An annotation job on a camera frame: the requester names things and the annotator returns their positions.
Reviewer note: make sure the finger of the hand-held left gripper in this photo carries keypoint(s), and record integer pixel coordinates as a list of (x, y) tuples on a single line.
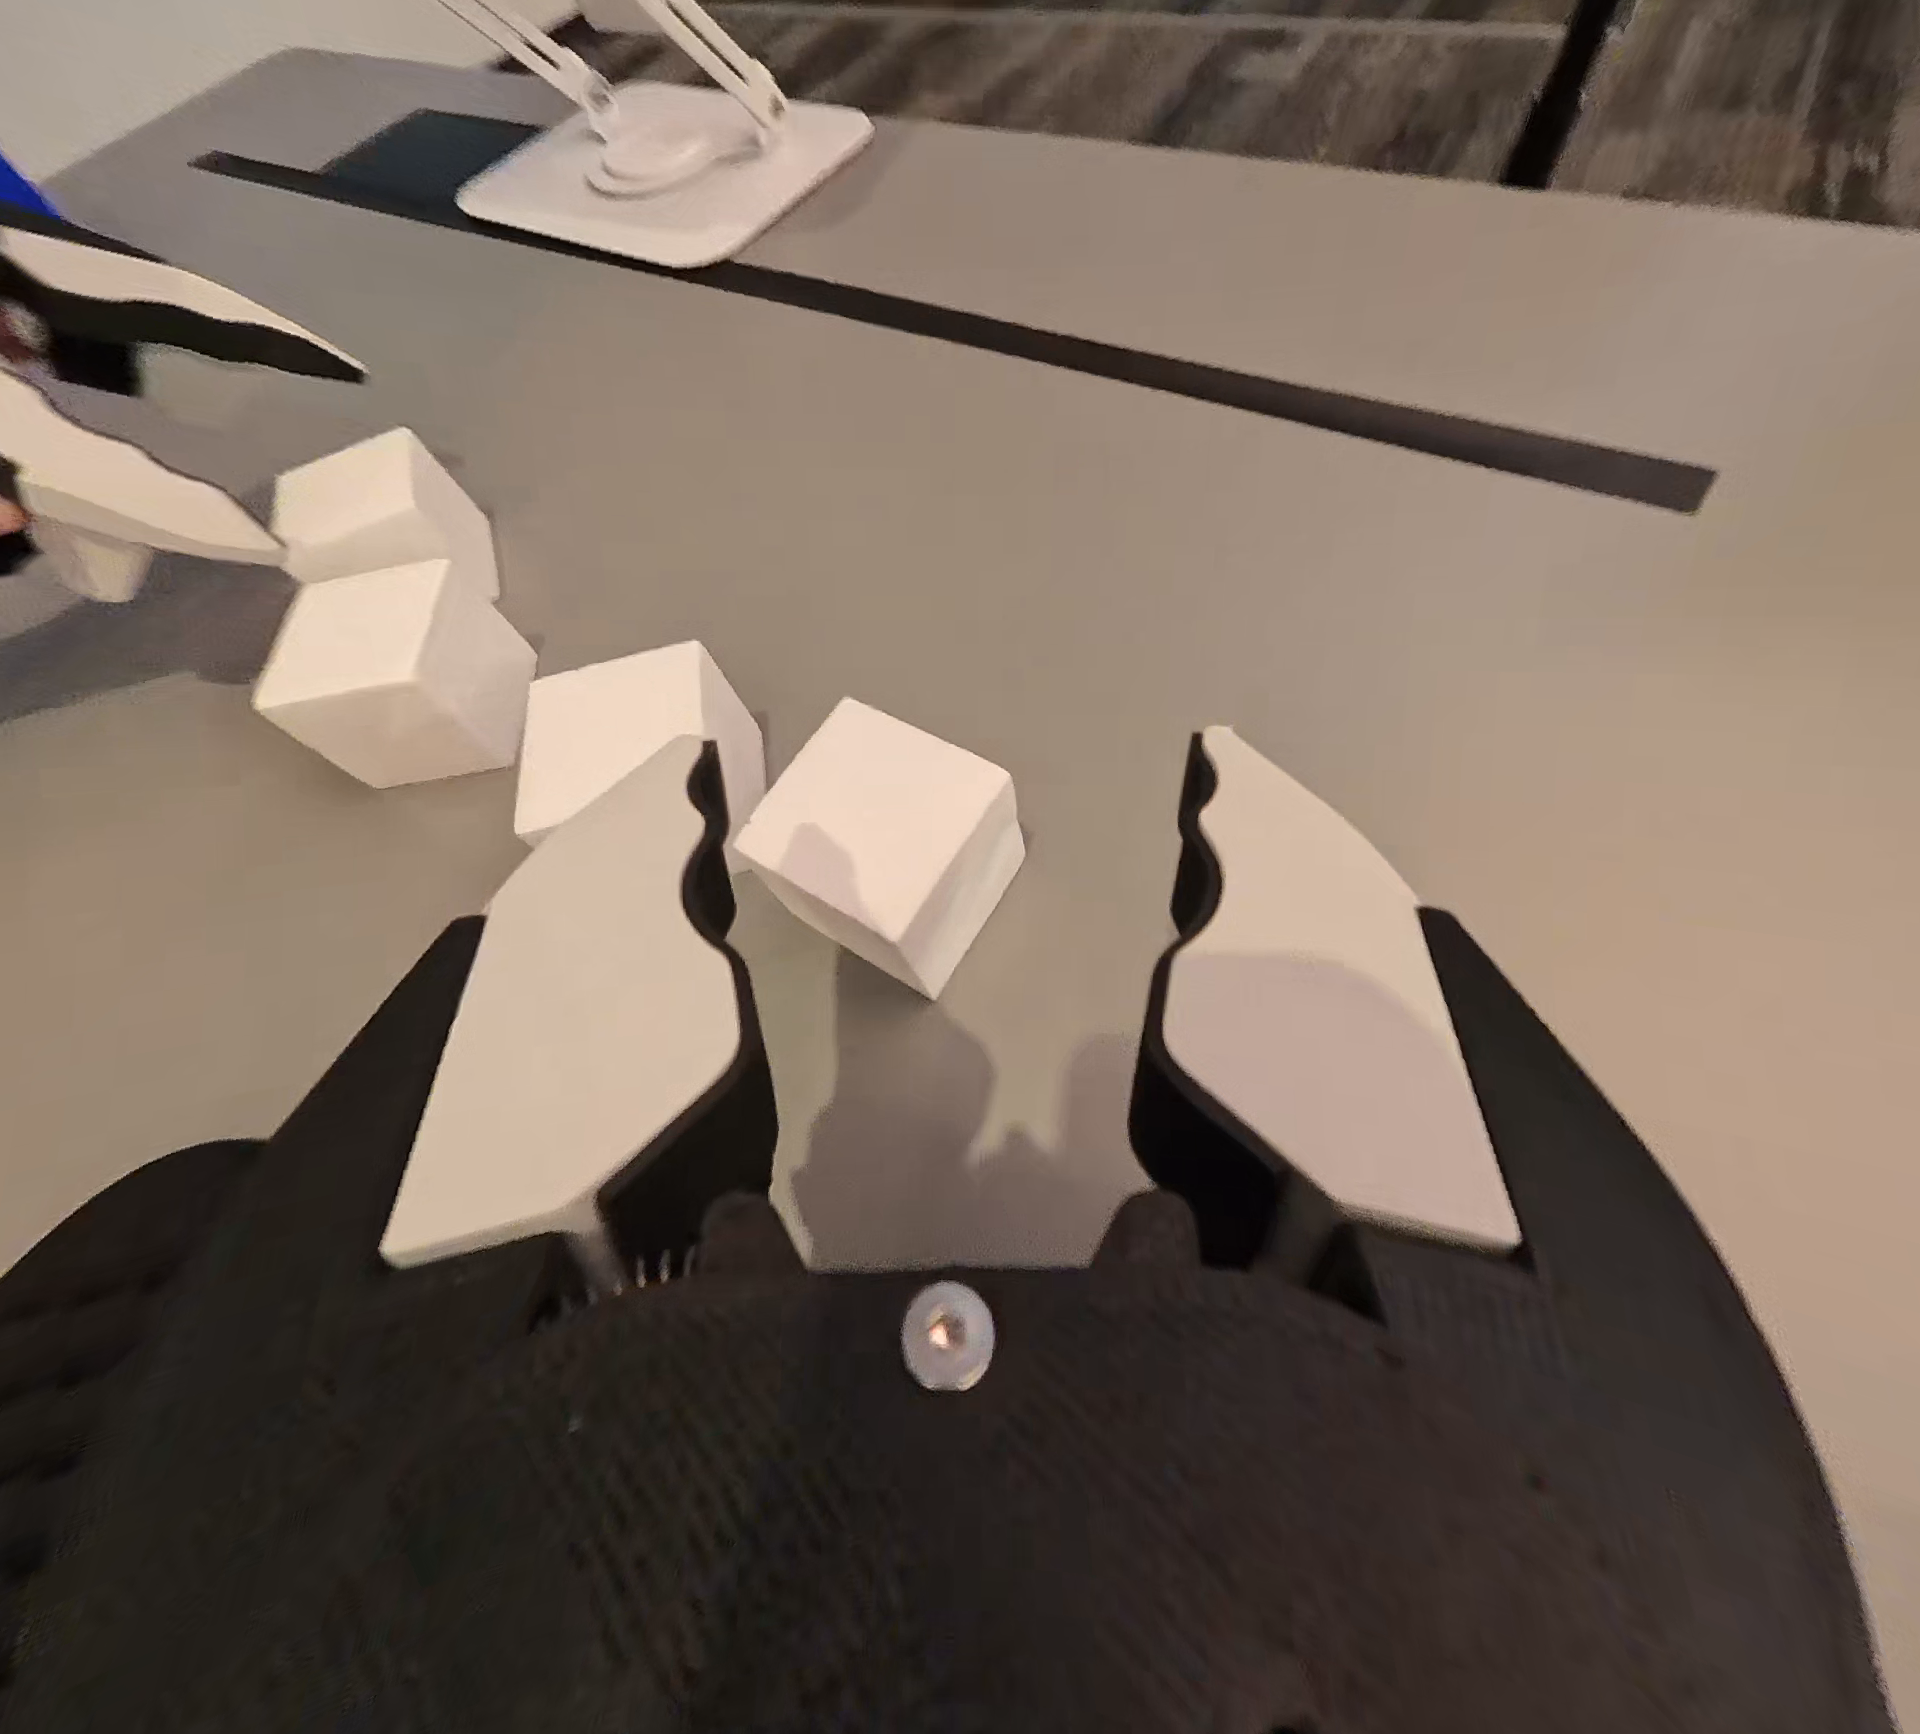
[(165, 295), (104, 483)]

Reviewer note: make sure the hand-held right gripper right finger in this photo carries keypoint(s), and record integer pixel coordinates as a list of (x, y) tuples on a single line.
[(1334, 1015)]

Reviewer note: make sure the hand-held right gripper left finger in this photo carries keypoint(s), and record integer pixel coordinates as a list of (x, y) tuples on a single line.
[(585, 1015)]

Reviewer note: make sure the white hard foam cube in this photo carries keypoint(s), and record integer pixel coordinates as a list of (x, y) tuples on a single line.
[(383, 504), (614, 715), (391, 669), (884, 842)]

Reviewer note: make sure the wooden book stand white base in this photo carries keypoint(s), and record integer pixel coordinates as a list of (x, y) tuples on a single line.
[(675, 158)]

